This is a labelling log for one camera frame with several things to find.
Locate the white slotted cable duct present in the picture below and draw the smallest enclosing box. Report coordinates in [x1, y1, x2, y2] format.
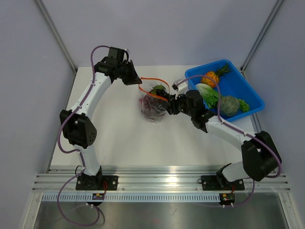
[42, 193, 220, 203]

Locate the green cantaloupe melon toy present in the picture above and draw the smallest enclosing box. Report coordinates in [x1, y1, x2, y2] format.
[220, 95, 240, 117]

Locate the dark purple grape bunch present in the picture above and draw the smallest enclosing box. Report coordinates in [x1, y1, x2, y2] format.
[139, 94, 166, 123]

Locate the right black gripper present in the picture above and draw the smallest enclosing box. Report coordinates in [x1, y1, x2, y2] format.
[163, 89, 195, 118]

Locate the clear zip bag orange zipper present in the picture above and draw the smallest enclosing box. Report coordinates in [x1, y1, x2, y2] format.
[138, 77, 170, 124]

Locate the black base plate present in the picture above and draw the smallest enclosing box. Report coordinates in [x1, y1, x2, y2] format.
[197, 175, 245, 191]
[75, 175, 119, 191]

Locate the orange toy pineapple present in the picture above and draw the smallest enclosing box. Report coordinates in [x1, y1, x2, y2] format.
[201, 63, 231, 88]

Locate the aluminium rail frame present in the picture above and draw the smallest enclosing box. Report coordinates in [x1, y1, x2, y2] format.
[32, 164, 291, 194]

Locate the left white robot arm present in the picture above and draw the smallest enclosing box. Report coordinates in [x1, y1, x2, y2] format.
[57, 46, 142, 192]

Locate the small green grape bunch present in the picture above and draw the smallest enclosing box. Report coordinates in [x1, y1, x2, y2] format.
[238, 99, 250, 113]

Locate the blue black grape bunch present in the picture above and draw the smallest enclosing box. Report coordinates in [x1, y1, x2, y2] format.
[149, 84, 167, 96]

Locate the green cabbage toy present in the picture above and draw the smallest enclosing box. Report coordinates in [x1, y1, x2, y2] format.
[196, 83, 220, 109]

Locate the blue plastic bin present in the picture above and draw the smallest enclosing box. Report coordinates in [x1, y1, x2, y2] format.
[185, 59, 264, 122]

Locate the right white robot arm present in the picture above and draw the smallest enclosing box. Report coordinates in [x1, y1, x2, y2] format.
[164, 90, 282, 189]

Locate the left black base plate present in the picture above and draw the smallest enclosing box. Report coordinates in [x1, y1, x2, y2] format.
[75, 175, 119, 191]

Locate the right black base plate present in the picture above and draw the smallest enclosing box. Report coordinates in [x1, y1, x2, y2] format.
[197, 175, 245, 191]

